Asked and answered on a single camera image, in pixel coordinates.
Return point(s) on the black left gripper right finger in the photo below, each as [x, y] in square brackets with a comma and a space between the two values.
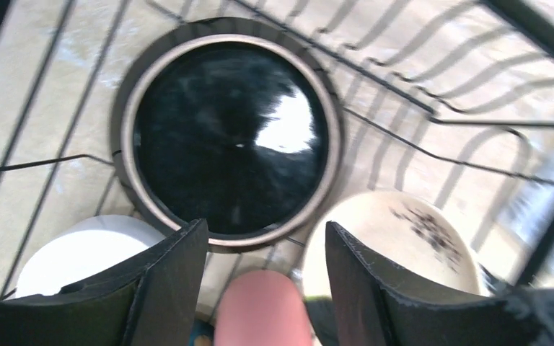
[378, 302]

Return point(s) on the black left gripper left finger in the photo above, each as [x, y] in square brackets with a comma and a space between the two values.
[148, 299]

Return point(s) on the small cream saucer plate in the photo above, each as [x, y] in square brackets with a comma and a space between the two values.
[402, 227]

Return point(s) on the pink ceramic mug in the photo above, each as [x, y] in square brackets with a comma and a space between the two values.
[262, 307]

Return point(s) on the blue ceramic cup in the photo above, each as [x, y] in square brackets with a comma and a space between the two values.
[202, 334]

